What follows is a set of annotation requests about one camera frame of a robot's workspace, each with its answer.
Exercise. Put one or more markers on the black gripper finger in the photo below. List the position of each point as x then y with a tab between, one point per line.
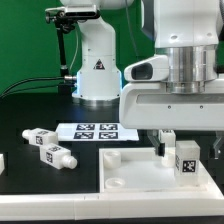
218	144

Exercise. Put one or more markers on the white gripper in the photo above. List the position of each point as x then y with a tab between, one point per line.
149	106

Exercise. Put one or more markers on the white square table top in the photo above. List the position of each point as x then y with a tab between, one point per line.
140	170

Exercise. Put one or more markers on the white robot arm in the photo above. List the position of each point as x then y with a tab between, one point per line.
178	87

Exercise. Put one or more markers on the white apriltag base sheet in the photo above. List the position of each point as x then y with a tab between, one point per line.
95	132

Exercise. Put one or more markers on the white obstacle fence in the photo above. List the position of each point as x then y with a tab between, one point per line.
105	205

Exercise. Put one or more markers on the white block left edge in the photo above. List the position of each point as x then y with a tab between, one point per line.
2	164

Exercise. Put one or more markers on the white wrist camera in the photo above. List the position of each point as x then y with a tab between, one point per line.
153	69

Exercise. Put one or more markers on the black camera stand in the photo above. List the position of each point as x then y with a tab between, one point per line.
64	19

